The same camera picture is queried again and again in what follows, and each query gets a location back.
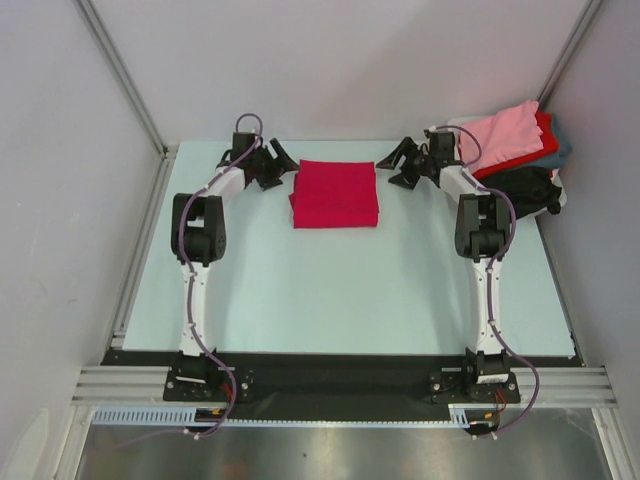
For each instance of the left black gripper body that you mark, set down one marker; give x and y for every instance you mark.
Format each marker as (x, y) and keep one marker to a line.
(264, 163)

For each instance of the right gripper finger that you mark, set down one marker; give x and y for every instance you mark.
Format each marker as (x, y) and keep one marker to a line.
(407, 178)
(400, 152)

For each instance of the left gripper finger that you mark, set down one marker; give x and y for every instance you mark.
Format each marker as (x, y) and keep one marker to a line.
(284, 160)
(269, 178)

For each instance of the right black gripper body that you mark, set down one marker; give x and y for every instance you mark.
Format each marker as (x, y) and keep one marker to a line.
(409, 165)

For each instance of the magenta t shirt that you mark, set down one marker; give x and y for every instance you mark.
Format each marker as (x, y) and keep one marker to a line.
(329, 195)

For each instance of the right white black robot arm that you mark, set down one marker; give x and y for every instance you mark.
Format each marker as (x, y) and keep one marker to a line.
(484, 231)

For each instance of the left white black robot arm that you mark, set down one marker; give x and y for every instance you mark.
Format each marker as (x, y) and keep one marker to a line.
(199, 239)

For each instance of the white plastic tray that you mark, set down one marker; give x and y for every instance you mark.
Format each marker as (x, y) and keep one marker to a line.
(554, 174)

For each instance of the pink t shirt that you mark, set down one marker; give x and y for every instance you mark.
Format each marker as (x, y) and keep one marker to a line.
(507, 135)

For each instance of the black t shirt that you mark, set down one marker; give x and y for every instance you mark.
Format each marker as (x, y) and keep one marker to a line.
(529, 189)

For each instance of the grey blue t shirt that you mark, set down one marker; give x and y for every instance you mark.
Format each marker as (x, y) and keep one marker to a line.
(558, 159)

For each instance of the left side aluminium rail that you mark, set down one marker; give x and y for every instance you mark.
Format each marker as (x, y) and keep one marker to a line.
(144, 236)

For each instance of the right aluminium corner post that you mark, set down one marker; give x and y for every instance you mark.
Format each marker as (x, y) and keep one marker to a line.
(578, 34)

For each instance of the aluminium corner post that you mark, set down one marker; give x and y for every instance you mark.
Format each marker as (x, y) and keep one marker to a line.
(578, 34)
(116, 65)

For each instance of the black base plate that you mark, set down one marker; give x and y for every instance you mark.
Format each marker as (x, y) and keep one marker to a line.
(339, 387)

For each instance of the left aluminium corner post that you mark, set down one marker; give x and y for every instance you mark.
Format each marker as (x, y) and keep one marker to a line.
(116, 65)

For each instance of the white slotted cable duct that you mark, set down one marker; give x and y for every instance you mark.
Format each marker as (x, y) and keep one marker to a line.
(197, 417)

